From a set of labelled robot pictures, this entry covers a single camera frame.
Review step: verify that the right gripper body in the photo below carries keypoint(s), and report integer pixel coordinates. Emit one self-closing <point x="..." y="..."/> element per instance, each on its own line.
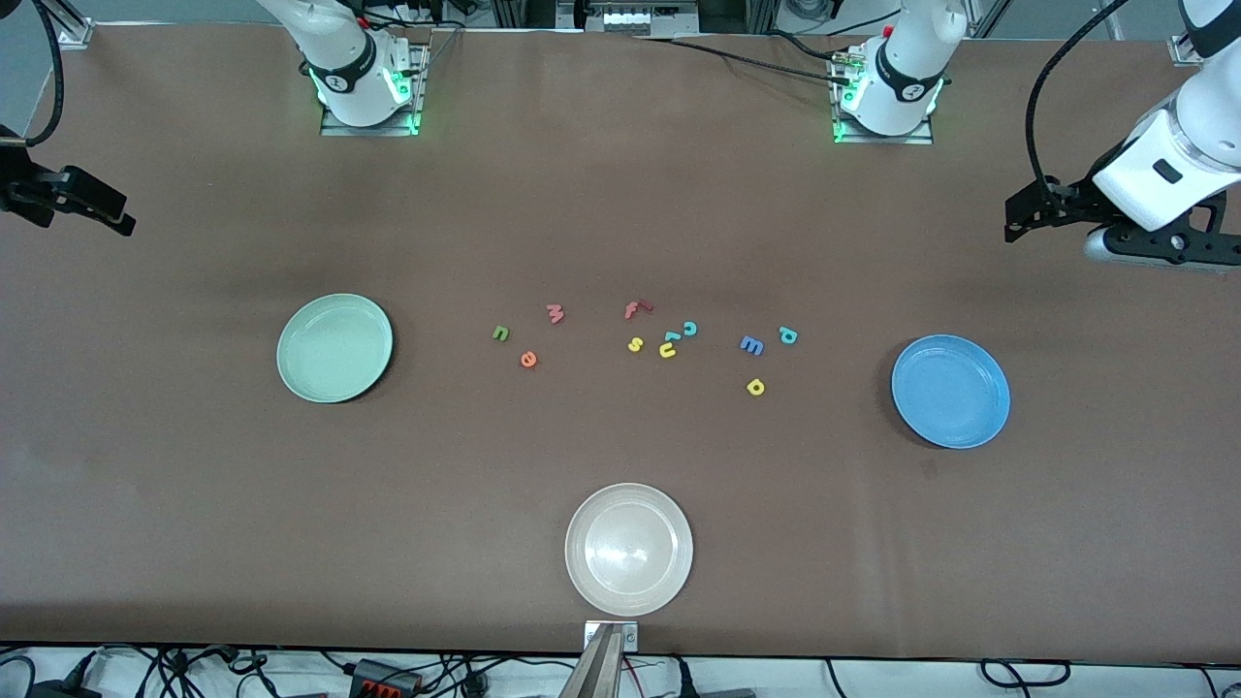
<point x="21" y="184"/>

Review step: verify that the blue letter E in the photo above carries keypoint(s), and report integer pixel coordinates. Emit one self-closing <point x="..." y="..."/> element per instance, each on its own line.
<point x="751" y="345"/>

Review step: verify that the pink letter m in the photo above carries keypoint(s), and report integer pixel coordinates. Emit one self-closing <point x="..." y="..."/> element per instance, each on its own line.
<point x="556" y="313"/>

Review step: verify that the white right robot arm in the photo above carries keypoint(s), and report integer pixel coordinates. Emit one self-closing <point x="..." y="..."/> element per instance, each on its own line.
<point x="339" y="58"/>

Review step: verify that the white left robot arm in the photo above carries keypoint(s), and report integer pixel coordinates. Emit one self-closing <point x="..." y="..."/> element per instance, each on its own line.
<point x="902" y="68"/>

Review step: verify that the blue plate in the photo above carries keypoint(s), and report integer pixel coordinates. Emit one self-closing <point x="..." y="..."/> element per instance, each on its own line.
<point x="950" y="392"/>

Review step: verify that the green plate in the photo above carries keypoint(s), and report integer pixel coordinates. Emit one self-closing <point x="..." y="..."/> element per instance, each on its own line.
<point x="334" y="348"/>

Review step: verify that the red letter f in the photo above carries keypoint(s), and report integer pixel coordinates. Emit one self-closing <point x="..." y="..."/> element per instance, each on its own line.
<point x="633" y="310"/>

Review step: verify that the white device behind table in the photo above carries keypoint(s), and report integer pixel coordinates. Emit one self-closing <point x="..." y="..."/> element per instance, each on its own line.
<point x="630" y="15"/>

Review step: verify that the white plate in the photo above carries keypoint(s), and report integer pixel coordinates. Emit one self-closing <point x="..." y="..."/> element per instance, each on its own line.
<point x="629" y="550"/>

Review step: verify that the black orange power adapter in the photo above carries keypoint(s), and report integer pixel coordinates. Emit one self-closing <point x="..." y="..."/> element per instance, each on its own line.
<point x="383" y="679"/>

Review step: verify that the aluminium frame corner bracket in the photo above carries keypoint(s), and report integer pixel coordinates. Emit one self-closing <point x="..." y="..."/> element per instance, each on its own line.
<point x="70" y="29"/>
<point x="1185" y="48"/>

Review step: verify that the aluminium camera post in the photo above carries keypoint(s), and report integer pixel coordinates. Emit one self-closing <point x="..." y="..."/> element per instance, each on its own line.
<point x="596" y="669"/>

